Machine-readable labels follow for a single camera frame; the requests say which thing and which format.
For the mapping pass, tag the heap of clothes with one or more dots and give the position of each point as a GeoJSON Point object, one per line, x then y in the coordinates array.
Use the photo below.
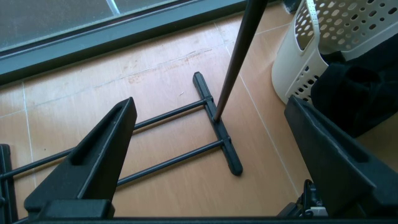
{"type": "Point", "coordinates": [357, 93]}

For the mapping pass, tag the window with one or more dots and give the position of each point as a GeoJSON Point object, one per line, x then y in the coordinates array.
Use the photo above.
{"type": "Point", "coordinates": [93, 43]}

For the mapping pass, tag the white laundry basket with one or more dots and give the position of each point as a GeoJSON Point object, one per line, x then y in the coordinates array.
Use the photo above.
{"type": "Point", "coordinates": [295, 71]}

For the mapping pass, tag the black clothes rack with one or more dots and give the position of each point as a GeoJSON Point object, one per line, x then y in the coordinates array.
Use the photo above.
{"type": "Point", "coordinates": [222, 133]}

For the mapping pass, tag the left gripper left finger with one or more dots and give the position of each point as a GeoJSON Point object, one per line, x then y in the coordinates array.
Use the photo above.
{"type": "Point", "coordinates": [90, 168]}

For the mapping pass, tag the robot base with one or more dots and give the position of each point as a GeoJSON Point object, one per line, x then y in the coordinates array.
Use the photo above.
{"type": "Point", "coordinates": [311, 205]}

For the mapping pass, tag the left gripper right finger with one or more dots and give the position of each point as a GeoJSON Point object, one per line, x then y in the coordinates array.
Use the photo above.
{"type": "Point", "coordinates": [335, 161]}

